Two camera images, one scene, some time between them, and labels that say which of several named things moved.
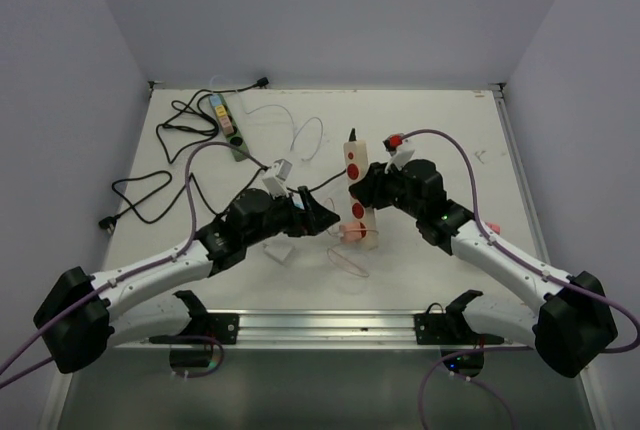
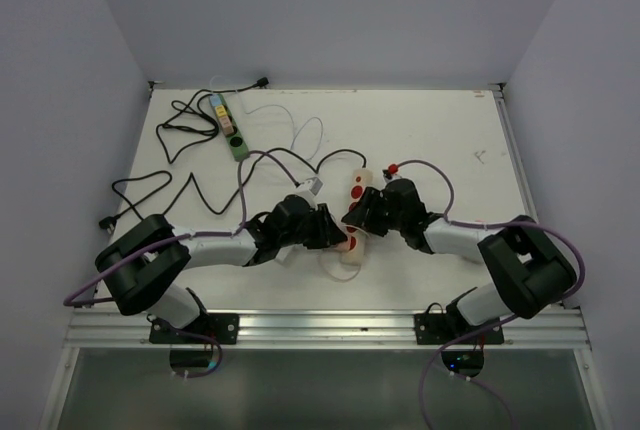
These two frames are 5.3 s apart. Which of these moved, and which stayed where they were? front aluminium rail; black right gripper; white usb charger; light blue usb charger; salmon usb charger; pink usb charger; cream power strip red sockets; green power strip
Moved: cream power strip red sockets; black right gripper; salmon usb charger
Stayed: green power strip; light blue usb charger; white usb charger; front aluminium rail; pink usb charger
